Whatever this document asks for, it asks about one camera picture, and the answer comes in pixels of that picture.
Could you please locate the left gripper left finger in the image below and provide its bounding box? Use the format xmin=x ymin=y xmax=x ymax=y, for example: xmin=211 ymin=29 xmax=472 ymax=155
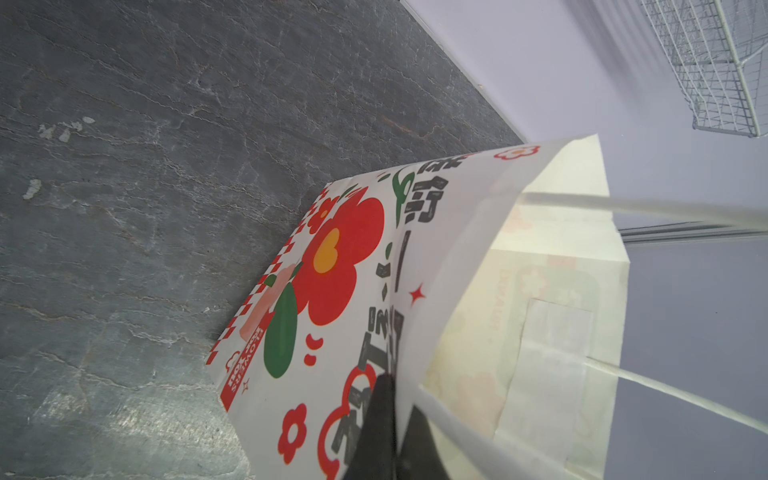
xmin=343 ymin=373 xmax=397 ymax=480

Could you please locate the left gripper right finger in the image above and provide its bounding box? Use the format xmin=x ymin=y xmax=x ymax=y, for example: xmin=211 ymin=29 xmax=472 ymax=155
xmin=396 ymin=407 xmax=450 ymax=480

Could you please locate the white floral paper bag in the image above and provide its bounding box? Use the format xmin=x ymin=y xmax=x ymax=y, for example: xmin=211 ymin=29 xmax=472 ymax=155
xmin=206 ymin=135 xmax=767 ymax=479

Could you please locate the white wire shelf basket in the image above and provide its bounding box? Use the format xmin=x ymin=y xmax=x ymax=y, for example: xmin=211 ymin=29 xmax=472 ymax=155
xmin=641 ymin=0 xmax=767 ymax=138

